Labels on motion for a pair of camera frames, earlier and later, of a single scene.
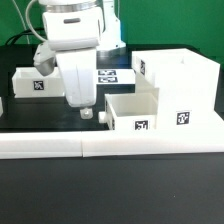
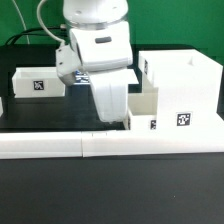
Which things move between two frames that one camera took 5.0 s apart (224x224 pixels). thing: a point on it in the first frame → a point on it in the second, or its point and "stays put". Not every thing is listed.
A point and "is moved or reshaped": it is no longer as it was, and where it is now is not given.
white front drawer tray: [131, 111] is moved or reshaped
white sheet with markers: [115, 77] stays put
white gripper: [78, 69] → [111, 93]
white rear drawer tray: [28, 82] stays put
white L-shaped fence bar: [209, 138] stays put
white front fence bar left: [41, 145] stays put
